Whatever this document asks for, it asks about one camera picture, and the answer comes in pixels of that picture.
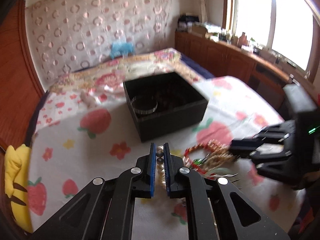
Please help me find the silver metal bangle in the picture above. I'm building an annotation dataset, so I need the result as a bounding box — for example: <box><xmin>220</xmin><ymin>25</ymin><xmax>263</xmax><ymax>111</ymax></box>
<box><xmin>132</xmin><ymin>95</ymin><xmax>159</xmax><ymax>117</ymax></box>

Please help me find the white pearl necklace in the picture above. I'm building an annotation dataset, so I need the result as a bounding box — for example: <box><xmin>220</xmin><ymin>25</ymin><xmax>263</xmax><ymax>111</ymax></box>
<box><xmin>155</xmin><ymin>147</ymin><xmax>167</xmax><ymax>189</ymax></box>

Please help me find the green jade bangle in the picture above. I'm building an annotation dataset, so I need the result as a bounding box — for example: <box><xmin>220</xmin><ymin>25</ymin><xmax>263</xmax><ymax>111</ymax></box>
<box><xmin>206</xmin><ymin>167</ymin><xmax>229</xmax><ymax>179</ymax></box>

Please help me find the red and tan bead bracelet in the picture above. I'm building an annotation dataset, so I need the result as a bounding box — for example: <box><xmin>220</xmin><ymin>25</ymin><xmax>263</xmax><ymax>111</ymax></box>
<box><xmin>184</xmin><ymin>141</ymin><xmax>238</xmax><ymax>173</ymax></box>

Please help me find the wooden framed window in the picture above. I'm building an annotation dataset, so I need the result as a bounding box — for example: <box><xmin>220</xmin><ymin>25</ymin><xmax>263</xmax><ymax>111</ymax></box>
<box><xmin>225</xmin><ymin>0</ymin><xmax>320</xmax><ymax>80</ymax></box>

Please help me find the circle pattern sheer curtain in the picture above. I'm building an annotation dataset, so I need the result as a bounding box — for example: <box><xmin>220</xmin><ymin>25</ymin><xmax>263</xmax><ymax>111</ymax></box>
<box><xmin>25</xmin><ymin>0</ymin><xmax>173</xmax><ymax>88</ymax></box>

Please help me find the beige window curtain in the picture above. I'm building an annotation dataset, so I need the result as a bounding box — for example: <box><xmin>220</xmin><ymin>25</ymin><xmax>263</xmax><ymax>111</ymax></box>
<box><xmin>194</xmin><ymin>0</ymin><xmax>208</xmax><ymax>23</ymax></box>

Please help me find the wooden window cabinet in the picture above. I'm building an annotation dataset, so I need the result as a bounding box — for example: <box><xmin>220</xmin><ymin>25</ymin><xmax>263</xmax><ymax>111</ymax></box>
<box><xmin>174</xmin><ymin>30</ymin><xmax>300</xmax><ymax>110</ymax></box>

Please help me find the blue fluffy bag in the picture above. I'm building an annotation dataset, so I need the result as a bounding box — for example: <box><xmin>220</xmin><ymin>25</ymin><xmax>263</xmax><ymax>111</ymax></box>
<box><xmin>110</xmin><ymin>41</ymin><xmax>134</xmax><ymax>59</ymax></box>

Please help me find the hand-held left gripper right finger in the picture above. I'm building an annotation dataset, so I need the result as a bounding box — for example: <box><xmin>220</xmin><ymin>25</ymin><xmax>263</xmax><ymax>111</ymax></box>
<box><xmin>164</xmin><ymin>142</ymin><xmax>292</xmax><ymax>240</ymax></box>

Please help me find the silver hairpin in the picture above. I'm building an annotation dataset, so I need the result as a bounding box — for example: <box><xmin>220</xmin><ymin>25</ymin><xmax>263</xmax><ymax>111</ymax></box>
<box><xmin>224</xmin><ymin>172</ymin><xmax>241</xmax><ymax>183</ymax></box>

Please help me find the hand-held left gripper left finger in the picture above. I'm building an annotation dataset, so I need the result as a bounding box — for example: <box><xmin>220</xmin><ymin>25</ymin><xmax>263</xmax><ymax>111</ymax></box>
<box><xmin>32</xmin><ymin>142</ymin><xmax>157</xmax><ymax>240</ymax></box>

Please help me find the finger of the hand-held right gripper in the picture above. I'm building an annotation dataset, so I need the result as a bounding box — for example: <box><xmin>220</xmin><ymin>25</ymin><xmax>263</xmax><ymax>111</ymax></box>
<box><xmin>232</xmin><ymin>147</ymin><xmax>301</xmax><ymax>188</ymax></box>
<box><xmin>230</xmin><ymin>121</ymin><xmax>297</xmax><ymax>153</ymax></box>

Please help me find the strawberry print blanket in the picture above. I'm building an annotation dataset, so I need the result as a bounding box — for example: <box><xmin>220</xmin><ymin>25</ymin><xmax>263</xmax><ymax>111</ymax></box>
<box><xmin>27</xmin><ymin>76</ymin><xmax>313</xmax><ymax>240</ymax></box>

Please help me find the black jewelry box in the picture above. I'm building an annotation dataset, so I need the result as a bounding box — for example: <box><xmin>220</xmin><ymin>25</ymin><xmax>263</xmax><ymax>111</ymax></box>
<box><xmin>122</xmin><ymin>72</ymin><xmax>209</xmax><ymax>143</ymax></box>

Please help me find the dark blue bedsheet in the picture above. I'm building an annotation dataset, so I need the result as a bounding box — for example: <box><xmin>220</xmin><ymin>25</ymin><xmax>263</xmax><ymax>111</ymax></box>
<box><xmin>180</xmin><ymin>54</ymin><xmax>216</xmax><ymax>80</ymax></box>

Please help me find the yellow plush toy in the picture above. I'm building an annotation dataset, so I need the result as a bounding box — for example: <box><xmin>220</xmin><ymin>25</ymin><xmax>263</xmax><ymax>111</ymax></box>
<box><xmin>4</xmin><ymin>144</ymin><xmax>34</xmax><ymax>233</ymax></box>

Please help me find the row of countertop clutter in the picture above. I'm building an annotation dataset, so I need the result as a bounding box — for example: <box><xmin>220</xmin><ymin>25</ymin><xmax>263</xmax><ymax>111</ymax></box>
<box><xmin>177</xmin><ymin>15</ymin><xmax>313</xmax><ymax>80</ymax></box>

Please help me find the floral quilt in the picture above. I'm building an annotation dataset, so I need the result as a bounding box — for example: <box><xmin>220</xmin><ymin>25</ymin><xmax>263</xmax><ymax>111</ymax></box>
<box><xmin>50</xmin><ymin>47</ymin><xmax>208</xmax><ymax>98</ymax></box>

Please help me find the pink bottle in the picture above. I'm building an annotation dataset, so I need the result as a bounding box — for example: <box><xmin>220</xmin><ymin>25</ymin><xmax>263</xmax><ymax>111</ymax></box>
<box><xmin>238</xmin><ymin>32</ymin><xmax>249</xmax><ymax>47</ymax></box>

